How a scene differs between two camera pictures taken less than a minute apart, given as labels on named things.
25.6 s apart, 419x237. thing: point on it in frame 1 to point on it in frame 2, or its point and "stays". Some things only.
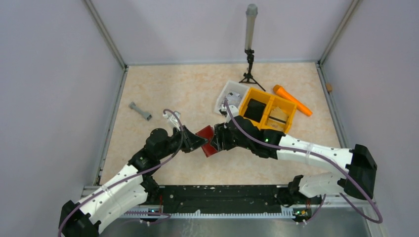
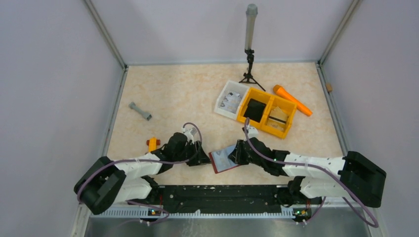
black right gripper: (221, 137) to (242, 153)
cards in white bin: (233, 98) stays
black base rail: (219, 198) stays
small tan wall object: (329, 87) stays
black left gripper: (185, 138) to (196, 154)
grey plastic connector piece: (133, 105) stays
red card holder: (208, 133) to (220, 160)
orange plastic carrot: (280, 90) stays
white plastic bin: (233, 93) stays
